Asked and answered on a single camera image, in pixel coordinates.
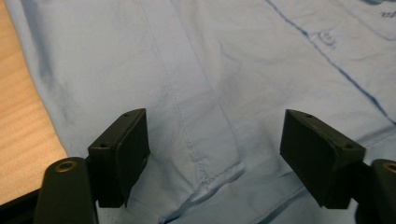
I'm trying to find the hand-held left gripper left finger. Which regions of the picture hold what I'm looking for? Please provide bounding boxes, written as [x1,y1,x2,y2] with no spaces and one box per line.
[87,107,151,209]

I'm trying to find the light blue shirt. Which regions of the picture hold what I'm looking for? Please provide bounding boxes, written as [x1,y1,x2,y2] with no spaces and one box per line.
[3,0,396,224]

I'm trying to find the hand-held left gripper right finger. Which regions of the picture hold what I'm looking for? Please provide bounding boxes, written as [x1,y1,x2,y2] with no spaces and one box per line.
[278,108,367,210]

